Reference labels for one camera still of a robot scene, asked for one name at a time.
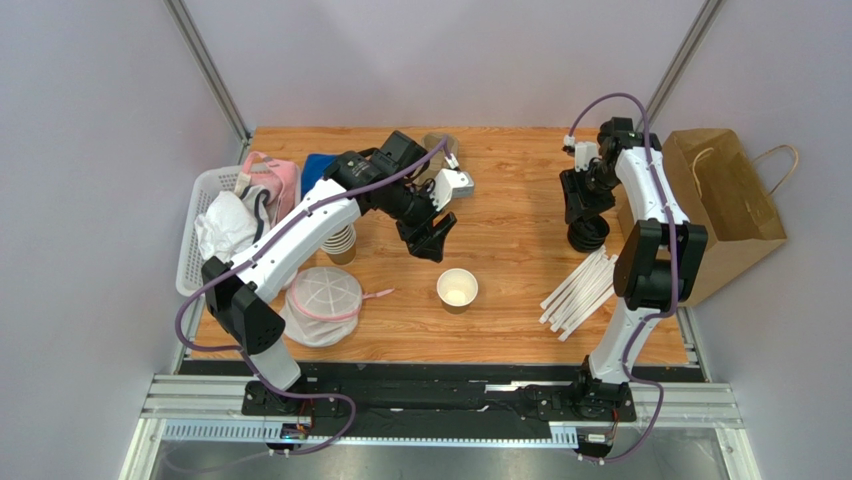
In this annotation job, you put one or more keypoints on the paper coffee cup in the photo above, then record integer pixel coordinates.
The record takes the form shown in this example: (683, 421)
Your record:
(457, 289)

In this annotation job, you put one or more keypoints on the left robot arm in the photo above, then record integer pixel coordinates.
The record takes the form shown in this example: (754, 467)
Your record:
(411, 185)

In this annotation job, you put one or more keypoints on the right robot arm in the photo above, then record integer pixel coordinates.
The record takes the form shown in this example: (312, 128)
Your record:
(658, 265)

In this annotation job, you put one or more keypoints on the cardboard cup carrier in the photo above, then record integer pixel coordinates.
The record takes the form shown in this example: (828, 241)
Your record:
(429, 141)

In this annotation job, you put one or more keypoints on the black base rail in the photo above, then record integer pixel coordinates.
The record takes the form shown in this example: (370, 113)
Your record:
(443, 401)

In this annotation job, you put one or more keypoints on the blue folded cloth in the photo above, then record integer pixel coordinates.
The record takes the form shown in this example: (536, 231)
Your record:
(313, 170)

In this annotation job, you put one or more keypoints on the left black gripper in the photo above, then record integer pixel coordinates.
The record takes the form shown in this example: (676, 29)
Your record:
(424, 240)

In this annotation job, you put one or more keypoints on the bundle of white straws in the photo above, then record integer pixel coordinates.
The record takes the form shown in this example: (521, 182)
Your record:
(580, 294)

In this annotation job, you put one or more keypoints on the pink cloth bag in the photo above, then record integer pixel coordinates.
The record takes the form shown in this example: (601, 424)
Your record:
(280, 178)

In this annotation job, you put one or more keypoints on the white plastic basket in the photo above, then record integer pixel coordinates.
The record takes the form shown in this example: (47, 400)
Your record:
(205, 189)

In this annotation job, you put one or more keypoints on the white crumpled cloth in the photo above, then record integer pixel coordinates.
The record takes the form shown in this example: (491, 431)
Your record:
(232, 223)

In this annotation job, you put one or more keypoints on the brown paper bag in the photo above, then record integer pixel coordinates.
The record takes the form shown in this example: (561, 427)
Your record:
(716, 184)

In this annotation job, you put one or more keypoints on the stack of black lids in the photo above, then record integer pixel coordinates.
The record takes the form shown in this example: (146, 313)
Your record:
(591, 238)

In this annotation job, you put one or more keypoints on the white mesh food cover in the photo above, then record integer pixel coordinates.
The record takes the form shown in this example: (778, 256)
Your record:
(322, 306)

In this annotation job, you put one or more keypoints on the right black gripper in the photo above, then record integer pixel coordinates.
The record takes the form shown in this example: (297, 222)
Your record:
(580, 207)

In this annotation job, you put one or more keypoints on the stack of paper cups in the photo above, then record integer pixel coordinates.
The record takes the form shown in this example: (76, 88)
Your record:
(341, 247)

